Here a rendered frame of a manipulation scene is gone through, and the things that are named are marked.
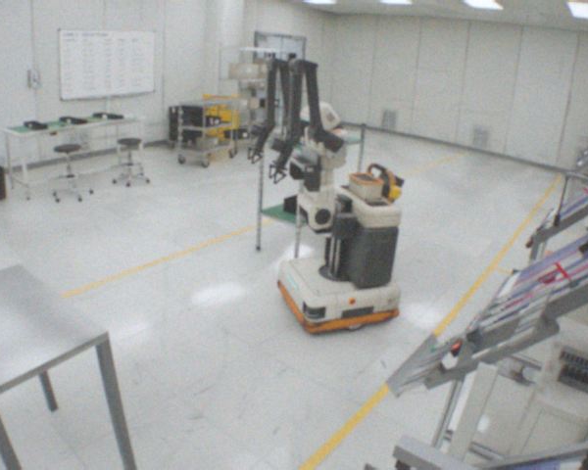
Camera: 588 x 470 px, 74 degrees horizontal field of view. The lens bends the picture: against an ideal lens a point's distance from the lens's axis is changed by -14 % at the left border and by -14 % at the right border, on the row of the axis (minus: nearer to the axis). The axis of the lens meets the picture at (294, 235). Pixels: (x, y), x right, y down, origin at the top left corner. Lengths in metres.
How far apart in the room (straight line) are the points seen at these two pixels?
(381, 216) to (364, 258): 0.28
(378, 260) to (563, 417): 1.53
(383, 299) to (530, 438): 1.45
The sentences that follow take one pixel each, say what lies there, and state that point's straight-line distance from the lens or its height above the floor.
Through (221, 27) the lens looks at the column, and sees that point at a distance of 8.60.
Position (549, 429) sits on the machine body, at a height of 0.51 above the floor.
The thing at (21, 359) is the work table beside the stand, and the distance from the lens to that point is 1.43.
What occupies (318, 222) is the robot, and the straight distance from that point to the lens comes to 2.65.
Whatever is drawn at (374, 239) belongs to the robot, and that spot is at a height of 0.62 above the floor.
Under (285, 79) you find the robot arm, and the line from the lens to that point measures 2.71.
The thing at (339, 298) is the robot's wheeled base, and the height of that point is 0.27.
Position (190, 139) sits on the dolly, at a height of 0.23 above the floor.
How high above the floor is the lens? 1.61
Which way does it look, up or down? 22 degrees down
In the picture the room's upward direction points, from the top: 4 degrees clockwise
